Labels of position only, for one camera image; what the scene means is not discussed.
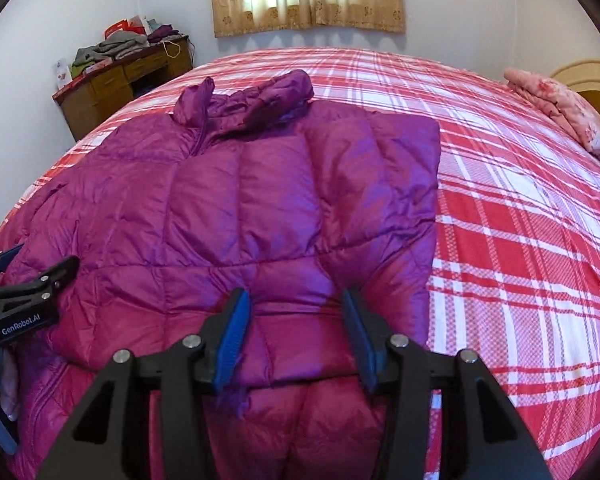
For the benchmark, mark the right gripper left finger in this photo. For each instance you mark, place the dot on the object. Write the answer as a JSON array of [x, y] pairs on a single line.
[[107, 434]]

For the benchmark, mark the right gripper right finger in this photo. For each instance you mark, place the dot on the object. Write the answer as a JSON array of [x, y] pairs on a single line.
[[482, 434]]

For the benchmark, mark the purple puffer jacket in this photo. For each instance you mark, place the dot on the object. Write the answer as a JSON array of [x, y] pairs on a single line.
[[291, 198]]

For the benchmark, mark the grey folded clothes pile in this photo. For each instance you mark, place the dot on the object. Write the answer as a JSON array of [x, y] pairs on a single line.
[[110, 47]]

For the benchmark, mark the purple folded clothes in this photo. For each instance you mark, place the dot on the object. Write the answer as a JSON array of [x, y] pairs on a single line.
[[163, 32]]

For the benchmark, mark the person left hand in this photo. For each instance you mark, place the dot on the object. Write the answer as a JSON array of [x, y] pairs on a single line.
[[9, 385]]

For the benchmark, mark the red plaid bed cover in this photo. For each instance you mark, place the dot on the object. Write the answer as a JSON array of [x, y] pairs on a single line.
[[516, 268]]

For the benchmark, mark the brown wooden desk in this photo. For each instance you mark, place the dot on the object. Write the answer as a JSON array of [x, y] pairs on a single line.
[[90, 99]]

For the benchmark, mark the white card box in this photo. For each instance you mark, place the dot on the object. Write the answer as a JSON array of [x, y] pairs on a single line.
[[62, 73]]

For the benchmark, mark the red box on desk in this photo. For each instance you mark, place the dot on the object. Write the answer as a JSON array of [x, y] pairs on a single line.
[[134, 24]]

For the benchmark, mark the pink floral pillow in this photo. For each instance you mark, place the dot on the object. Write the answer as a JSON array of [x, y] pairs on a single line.
[[571, 111]]

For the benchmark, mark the wooden headboard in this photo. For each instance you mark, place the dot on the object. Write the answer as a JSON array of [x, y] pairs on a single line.
[[582, 77]]

